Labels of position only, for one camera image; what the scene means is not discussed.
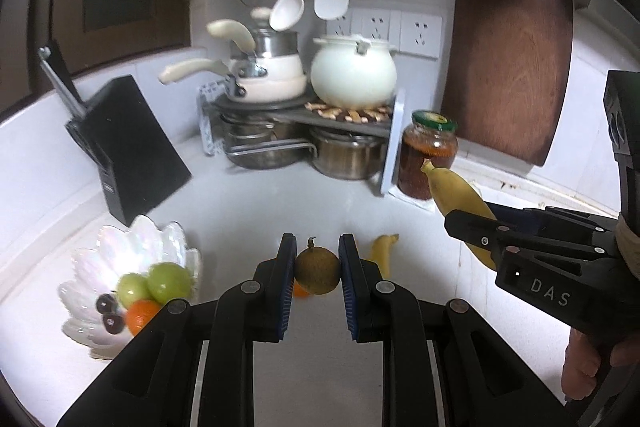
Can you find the woven trivet mat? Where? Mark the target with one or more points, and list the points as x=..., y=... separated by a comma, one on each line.
x=350, y=113

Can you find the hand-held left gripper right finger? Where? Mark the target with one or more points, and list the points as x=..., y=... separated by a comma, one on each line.
x=347, y=297

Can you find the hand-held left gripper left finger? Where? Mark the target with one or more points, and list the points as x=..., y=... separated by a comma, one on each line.
x=287, y=297

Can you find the brown longan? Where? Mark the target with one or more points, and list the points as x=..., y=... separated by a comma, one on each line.
x=317, y=272

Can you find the black scissors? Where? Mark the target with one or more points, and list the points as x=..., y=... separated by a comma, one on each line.
x=87, y=144

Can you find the cream frying pan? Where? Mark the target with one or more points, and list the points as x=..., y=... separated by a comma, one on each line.
x=270, y=89

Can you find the brown wooden cutting board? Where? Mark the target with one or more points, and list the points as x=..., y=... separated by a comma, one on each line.
x=510, y=67

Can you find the small steel pot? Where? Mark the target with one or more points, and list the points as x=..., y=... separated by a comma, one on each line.
x=275, y=43

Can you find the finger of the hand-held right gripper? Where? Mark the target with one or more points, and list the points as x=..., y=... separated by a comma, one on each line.
x=525, y=217
x=470, y=227

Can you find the white ceramic pot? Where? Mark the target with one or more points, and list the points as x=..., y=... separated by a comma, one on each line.
x=352, y=72

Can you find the person's right hand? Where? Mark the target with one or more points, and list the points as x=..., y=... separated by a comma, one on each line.
x=582, y=362

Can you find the green-lidded sauce jar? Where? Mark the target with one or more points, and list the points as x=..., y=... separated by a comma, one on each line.
x=425, y=157

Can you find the large green grape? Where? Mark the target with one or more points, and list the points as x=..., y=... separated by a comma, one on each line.
x=169, y=283

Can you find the small orange tangerine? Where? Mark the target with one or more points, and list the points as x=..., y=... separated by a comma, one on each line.
x=300, y=291
x=141, y=313

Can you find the grey and white shelf rack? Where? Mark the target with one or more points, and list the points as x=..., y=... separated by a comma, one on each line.
x=280, y=113

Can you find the flower-shaped glass bowl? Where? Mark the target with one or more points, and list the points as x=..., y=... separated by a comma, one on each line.
x=125, y=242

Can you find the black knife block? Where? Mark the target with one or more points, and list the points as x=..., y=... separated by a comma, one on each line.
x=130, y=157

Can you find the small green grape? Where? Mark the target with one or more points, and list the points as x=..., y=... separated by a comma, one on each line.
x=132, y=288

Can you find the large steel pot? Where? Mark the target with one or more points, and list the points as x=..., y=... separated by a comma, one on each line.
x=260, y=142

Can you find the dark cherry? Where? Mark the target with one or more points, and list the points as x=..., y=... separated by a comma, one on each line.
x=114, y=324
x=106, y=303

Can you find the cream milk pot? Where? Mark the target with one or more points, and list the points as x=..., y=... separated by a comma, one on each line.
x=280, y=67

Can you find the small yellow banana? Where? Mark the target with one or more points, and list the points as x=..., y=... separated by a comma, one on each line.
x=384, y=254

